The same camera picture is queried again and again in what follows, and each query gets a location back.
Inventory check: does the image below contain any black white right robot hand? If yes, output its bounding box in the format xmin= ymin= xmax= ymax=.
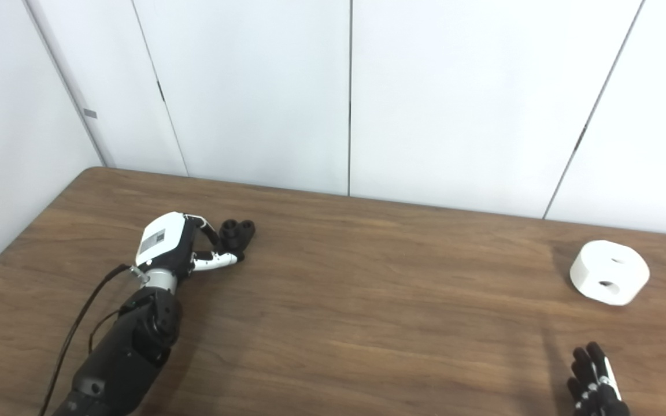
xmin=567 ymin=341 xmax=631 ymax=416

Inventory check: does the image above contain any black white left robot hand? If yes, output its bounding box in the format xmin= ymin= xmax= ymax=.
xmin=135 ymin=211 xmax=240 ymax=281

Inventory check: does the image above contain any black plastic holder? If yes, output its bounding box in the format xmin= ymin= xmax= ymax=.
xmin=217 ymin=219 xmax=256 ymax=262

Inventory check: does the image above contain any round white plastic piece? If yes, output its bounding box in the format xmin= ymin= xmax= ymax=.
xmin=569 ymin=240 xmax=650 ymax=306

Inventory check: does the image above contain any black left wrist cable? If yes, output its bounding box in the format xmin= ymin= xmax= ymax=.
xmin=38 ymin=264 xmax=150 ymax=416

